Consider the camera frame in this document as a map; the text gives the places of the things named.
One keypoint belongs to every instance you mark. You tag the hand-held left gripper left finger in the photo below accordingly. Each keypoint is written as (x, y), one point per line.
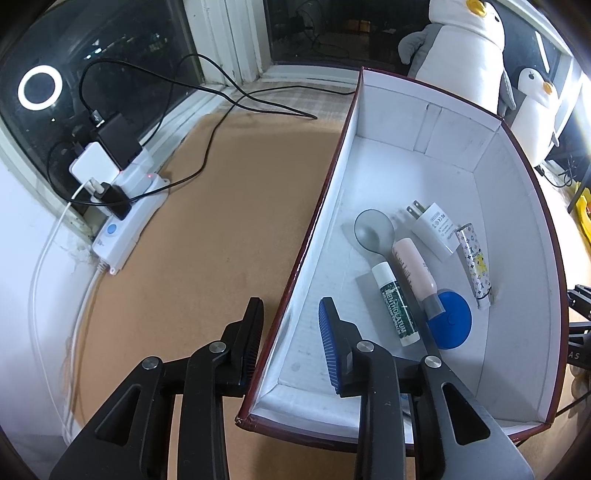
(251, 350)

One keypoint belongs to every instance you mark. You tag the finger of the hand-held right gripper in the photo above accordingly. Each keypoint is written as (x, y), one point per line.
(581, 302)

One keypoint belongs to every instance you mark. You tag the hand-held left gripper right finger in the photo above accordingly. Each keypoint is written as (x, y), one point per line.
(330, 346)

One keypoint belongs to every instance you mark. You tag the green white lip balm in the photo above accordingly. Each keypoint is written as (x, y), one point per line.
(395, 304)

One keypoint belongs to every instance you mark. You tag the white patterned lighter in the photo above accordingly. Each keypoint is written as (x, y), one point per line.
(475, 267)

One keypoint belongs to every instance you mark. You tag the pink tube with grey cap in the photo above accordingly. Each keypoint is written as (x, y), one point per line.
(413, 270)

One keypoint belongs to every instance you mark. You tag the grey plastic spoon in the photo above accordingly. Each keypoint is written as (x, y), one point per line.
(373, 228)

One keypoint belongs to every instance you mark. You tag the blue round lid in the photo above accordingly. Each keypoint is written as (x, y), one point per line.
(455, 323)

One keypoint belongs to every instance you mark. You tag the white power adapter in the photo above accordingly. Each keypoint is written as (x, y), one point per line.
(436, 230)

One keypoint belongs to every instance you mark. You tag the white cardboard box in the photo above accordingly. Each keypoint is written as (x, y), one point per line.
(415, 175)

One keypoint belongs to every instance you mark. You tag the yellow tray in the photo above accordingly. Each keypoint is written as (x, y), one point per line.
(586, 217)

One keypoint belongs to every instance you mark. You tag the orange felt mat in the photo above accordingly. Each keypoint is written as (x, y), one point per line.
(207, 254)

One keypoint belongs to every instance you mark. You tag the black stand leg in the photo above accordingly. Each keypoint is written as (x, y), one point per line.
(582, 187)

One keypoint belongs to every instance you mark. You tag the white power strip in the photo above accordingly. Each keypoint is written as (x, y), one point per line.
(115, 240)

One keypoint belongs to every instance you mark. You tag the small penguin plush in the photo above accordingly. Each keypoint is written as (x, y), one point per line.
(531, 120)

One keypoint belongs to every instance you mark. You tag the black plug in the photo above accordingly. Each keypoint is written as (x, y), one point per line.
(113, 198)

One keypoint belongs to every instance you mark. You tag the white charger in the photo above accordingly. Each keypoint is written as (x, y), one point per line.
(92, 161)

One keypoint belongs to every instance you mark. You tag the white checked cloth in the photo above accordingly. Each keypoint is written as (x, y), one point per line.
(300, 99)

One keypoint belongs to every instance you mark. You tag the black charger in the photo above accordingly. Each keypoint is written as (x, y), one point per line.
(117, 138)

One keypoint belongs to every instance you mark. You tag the large penguin plush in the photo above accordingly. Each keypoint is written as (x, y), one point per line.
(461, 60)

